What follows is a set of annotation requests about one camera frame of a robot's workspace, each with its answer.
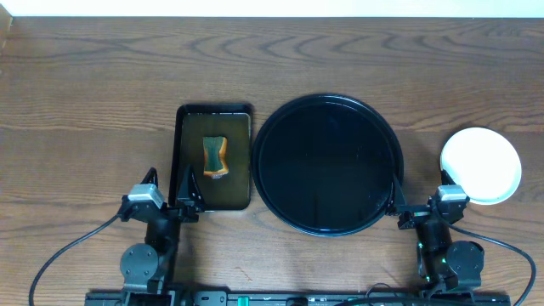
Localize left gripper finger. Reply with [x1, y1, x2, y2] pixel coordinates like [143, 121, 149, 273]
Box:
[175, 165, 205, 211]
[141, 167, 158, 187]

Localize light blue plate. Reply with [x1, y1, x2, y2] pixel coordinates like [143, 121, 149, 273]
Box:
[439, 127, 522, 206]

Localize green and orange sponge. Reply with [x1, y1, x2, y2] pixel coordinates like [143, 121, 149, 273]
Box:
[202, 136, 229, 179]

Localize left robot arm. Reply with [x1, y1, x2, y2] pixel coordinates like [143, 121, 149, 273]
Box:
[118, 167, 204, 298]

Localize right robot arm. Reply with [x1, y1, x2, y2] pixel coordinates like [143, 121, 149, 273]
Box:
[387, 178, 485, 298]

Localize black rectangular water tray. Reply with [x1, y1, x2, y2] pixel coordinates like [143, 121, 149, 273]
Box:
[168, 104, 252, 211]

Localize round black serving tray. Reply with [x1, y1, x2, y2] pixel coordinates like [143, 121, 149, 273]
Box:
[252, 93, 404, 236]

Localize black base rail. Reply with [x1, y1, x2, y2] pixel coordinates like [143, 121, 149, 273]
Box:
[84, 291, 511, 306]

